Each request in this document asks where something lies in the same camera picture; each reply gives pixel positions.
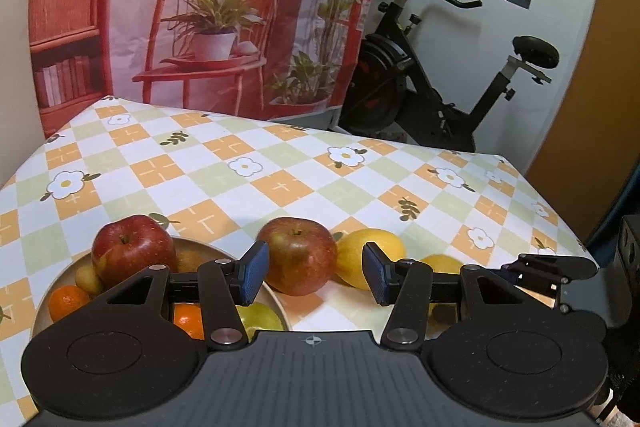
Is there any large dark red apple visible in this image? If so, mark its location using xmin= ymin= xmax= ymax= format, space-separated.
xmin=91 ymin=215 xmax=177 ymax=288

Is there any green apple front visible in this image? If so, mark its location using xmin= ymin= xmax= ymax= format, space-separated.
xmin=236 ymin=303 xmax=285 ymax=341

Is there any yellow orange right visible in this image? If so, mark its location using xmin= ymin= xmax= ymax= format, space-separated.
xmin=421 ymin=254 xmax=462 ymax=336

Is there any yellow orange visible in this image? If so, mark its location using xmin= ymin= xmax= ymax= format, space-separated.
xmin=421 ymin=254 xmax=462 ymax=336
xmin=334 ymin=229 xmax=407 ymax=292

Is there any small tangerine middle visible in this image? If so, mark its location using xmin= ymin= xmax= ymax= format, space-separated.
xmin=172 ymin=303 xmax=204 ymax=340

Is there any small tangerine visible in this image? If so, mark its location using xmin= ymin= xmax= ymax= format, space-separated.
xmin=48 ymin=285 xmax=90 ymax=322
xmin=172 ymin=303 xmax=204 ymax=340

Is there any yellow orange left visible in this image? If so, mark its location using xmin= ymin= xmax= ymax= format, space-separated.
xmin=334 ymin=229 xmax=407 ymax=292

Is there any dark red apple rear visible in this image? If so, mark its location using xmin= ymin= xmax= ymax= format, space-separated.
xmin=256 ymin=217 xmax=337 ymax=297

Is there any checkered floral tablecloth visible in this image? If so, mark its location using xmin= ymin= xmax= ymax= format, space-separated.
xmin=1 ymin=96 xmax=585 ymax=426

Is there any small tan round fruit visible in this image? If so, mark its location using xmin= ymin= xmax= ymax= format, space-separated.
xmin=75 ymin=263 xmax=103 ymax=298

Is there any cream ceramic bowl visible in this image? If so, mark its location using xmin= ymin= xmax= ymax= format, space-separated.
xmin=29 ymin=237 xmax=292 ymax=339

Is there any small tangerine front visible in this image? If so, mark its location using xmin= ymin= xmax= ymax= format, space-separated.
xmin=48 ymin=285 xmax=90 ymax=322

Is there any black exercise bike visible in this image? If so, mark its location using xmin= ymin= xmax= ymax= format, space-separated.
xmin=338 ymin=0 xmax=560 ymax=153

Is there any printed backdrop cloth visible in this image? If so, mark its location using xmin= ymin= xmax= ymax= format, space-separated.
xmin=28 ymin=0 xmax=371 ymax=134

